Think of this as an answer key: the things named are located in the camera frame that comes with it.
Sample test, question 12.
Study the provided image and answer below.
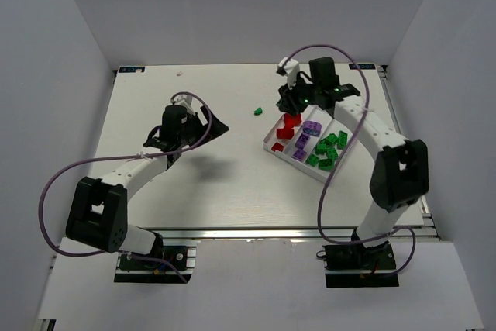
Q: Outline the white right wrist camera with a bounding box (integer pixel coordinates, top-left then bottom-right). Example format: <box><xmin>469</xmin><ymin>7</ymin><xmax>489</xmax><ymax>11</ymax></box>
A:
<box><xmin>276</xmin><ymin>57</ymin><xmax>300</xmax><ymax>89</ymax></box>

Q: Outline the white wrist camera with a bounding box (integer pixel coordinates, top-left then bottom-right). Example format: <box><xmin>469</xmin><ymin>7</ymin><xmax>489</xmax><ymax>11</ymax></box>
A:
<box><xmin>170</xmin><ymin>95</ymin><xmax>196</xmax><ymax>116</ymax></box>
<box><xmin>276</xmin><ymin>57</ymin><xmax>300</xmax><ymax>89</ymax></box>

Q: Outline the red rounded lego brick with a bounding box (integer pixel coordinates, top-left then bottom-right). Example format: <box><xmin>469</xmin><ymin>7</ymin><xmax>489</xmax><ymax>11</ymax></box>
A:
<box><xmin>284</xmin><ymin>113</ymin><xmax>302</xmax><ymax>129</ymax></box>

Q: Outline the green long lego plate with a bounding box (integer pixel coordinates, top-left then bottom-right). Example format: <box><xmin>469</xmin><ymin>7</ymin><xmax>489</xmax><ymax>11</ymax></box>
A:
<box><xmin>323</xmin><ymin>133</ymin><xmax>339</xmax><ymax>147</ymax></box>

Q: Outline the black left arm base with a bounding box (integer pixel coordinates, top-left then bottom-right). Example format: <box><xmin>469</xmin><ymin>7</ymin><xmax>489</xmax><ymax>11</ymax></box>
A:
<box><xmin>114</xmin><ymin>244</ymin><xmax>196</xmax><ymax>284</ymax></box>

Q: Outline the small red lego brick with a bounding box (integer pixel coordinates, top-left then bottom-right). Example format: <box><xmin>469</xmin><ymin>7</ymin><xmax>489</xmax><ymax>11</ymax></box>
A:
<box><xmin>271</xmin><ymin>142</ymin><xmax>284</xmax><ymax>152</ymax></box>

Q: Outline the white three-compartment tray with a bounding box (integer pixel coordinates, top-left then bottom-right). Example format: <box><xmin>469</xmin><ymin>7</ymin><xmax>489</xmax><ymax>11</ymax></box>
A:
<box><xmin>263</xmin><ymin>106</ymin><xmax>352</xmax><ymax>183</ymax></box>

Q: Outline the red long lego brick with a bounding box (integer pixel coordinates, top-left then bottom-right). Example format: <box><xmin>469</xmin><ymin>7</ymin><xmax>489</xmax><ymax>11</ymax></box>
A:
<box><xmin>276</xmin><ymin>126</ymin><xmax>295</xmax><ymax>140</ymax></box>

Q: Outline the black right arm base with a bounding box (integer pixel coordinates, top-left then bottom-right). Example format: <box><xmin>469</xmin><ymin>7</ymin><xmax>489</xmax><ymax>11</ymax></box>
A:
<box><xmin>316</xmin><ymin>240</ymin><xmax>399</xmax><ymax>288</ymax></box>

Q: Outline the aluminium table rail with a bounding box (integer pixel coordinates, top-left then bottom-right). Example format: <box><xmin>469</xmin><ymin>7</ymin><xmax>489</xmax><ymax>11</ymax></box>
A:
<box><xmin>152</xmin><ymin>226</ymin><xmax>439</xmax><ymax>240</ymax></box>

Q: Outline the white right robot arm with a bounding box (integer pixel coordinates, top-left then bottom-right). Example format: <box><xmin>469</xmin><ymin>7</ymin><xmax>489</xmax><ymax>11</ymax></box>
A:
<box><xmin>277</xmin><ymin>57</ymin><xmax>429</xmax><ymax>249</ymax></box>

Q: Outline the small purple lego brick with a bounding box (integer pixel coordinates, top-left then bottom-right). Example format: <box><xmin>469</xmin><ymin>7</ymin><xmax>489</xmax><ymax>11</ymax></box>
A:
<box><xmin>295</xmin><ymin>133</ymin><xmax>310</xmax><ymax>149</ymax></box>

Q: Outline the blue right corner label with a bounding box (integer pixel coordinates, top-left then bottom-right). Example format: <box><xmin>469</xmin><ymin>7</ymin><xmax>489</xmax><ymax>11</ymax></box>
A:
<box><xmin>348</xmin><ymin>63</ymin><xmax>377</xmax><ymax>71</ymax></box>

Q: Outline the purple square lego brick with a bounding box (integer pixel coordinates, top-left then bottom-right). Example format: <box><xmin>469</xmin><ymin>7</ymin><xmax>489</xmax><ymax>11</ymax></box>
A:
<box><xmin>291</xmin><ymin>148</ymin><xmax>308</xmax><ymax>162</ymax></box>

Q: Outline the green long lego brick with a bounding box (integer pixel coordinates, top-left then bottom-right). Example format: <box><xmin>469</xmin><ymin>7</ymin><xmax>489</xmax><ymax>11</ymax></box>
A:
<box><xmin>336</xmin><ymin>130</ymin><xmax>348</xmax><ymax>150</ymax></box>

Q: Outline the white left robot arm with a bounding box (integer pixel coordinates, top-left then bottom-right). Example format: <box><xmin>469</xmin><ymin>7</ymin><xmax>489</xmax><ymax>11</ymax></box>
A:
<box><xmin>65</xmin><ymin>104</ymin><xmax>229</xmax><ymax>257</ymax></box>

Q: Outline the blue corner label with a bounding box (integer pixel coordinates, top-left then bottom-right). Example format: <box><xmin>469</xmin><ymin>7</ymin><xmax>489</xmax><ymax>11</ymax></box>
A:
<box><xmin>118</xmin><ymin>66</ymin><xmax>145</xmax><ymax>74</ymax></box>
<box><xmin>348</xmin><ymin>63</ymin><xmax>377</xmax><ymax>71</ymax></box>

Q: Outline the green sloped lego brick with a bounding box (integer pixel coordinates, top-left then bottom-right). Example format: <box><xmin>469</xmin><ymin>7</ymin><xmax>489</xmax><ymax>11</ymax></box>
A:
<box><xmin>253</xmin><ymin>107</ymin><xmax>263</xmax><ymax>116</ymax></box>

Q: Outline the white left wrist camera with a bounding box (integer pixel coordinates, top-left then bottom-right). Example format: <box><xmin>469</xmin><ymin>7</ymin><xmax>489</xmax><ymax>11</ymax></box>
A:
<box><xmin>170</xmin><ymin>95</ymin><xmax>196</xmax><ymax>116</ymax></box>

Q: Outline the purple paw print lego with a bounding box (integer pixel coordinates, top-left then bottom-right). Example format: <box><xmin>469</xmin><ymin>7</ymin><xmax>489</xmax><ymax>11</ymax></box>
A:
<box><xmin>302</xmin><ymin>121</ymin><xmax>322</xmax><ymax>137</ymax></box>

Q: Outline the green small lego brick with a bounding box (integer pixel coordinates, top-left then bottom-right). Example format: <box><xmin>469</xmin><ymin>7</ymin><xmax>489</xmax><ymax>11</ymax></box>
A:
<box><xmin>318</xmin><ymin>158</ymin><xmax>335</xmax><ymax>171</ymax></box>

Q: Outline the blue left corner label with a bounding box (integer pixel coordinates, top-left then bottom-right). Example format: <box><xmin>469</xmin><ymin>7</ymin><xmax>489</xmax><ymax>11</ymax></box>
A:
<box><xmin>118</xmin><ymin>66</ymin><xmax>145</xmax><ymax>74</ymax></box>

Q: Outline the green square lego brick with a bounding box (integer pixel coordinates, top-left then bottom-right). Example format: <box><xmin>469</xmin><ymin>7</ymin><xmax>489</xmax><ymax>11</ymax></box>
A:
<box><xmin>315</xmin><ymin>142</ymin><xmax>328</xmax><ymax>154</ymax></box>

